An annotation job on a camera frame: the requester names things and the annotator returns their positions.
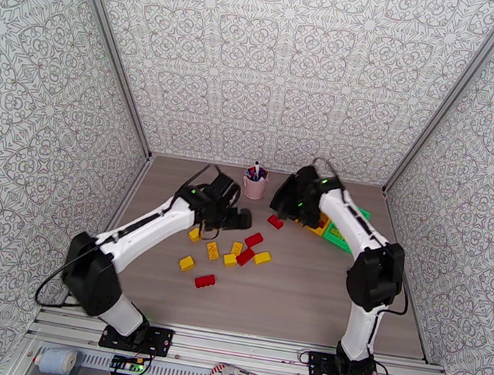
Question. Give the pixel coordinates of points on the red lego brick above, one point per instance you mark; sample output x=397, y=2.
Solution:
x=322, y=224
x=245, y=257
x=275, y=222
x=254, y=240
x=204, y=281

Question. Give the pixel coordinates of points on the yellow lego brick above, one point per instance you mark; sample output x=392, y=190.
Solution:
x=237, y=248
x=213, y=250
x=262, y=258
x=194, y=234
x=187, y=263
x=230, y=260

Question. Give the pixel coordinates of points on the long green lego brick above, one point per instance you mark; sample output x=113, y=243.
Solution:
x=337, y=232

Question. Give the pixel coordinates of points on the yellow plastic bin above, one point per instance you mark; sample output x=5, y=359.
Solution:
x=315, y=228

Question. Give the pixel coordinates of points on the pink cup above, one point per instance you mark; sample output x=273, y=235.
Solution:
x=254, y=190

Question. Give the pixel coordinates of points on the purple pen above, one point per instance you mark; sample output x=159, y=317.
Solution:
x=261, y=176

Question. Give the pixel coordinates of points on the white marker black tip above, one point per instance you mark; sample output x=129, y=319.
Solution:
x=256, y=169

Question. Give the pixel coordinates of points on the green plastic bin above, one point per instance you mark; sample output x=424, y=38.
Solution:
x=333, y=244

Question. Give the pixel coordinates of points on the small circuit board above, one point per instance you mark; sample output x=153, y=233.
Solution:
x=125, y=365

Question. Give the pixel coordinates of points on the white paper roll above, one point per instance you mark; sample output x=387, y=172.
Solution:
x=59, y=360

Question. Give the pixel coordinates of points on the aluminium side rail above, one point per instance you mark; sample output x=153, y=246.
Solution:
x=130, y=202

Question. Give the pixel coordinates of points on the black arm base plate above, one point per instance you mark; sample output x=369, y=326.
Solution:
x=159, y=340
x=322, y=367

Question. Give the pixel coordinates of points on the aluminium frame rail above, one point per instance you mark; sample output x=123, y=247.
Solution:
x=241, y=350

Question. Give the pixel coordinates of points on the aluminium frame post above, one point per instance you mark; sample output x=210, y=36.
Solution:
x=455, y=86
x=109, y=34

